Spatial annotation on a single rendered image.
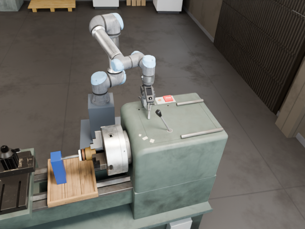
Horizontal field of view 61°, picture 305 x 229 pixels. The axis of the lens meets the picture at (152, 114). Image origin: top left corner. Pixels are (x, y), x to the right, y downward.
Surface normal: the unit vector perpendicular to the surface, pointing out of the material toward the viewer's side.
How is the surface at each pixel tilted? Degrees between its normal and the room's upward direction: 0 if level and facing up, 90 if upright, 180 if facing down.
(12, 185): 0
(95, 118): 90
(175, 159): 90
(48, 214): 90
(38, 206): 0
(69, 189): 0
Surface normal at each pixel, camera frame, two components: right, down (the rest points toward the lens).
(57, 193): 0.05, -0.77
